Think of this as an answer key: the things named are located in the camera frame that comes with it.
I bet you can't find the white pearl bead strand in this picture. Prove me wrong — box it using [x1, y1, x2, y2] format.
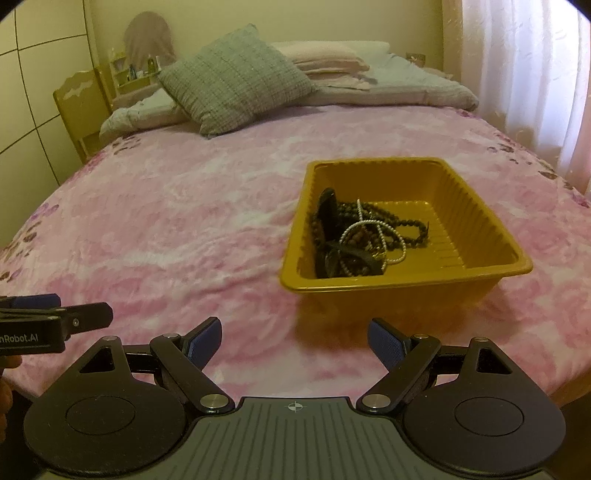
[338, 199, 408, 274]

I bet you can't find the small black rectangular case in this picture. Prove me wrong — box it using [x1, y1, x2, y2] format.
[317, 188, 339, 242]

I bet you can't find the pink floral bedspread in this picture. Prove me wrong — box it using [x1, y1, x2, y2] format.
[1, 107, 590, 403]

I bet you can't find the wooden chair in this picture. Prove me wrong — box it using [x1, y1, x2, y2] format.
[53, 69, 111, 164]

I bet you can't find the grey folded quilt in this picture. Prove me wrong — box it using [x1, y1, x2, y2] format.
[99, 42, 479, 142]

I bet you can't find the dark wooden bead necklace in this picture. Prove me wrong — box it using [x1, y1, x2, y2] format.
[309, 200, 431, 279]

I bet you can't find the white pink curtain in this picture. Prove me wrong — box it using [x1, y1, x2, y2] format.
[442, 0, 590, 196]

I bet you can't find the gold plastic tray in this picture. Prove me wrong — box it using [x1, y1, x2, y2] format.
[280, 157, 533, 294]

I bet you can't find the grey checked pillow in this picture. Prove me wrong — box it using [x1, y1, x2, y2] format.
[158, 24, 315, 137]

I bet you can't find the person left hand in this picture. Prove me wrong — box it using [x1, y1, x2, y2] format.
[0, 355, 22, 443]

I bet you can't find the wooden shelf with bottles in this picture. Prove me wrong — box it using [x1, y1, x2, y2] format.
[108, 48, 161, 97]

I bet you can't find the grey cloth covered mirror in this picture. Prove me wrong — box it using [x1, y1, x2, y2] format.
[123, 11, 176, 70]

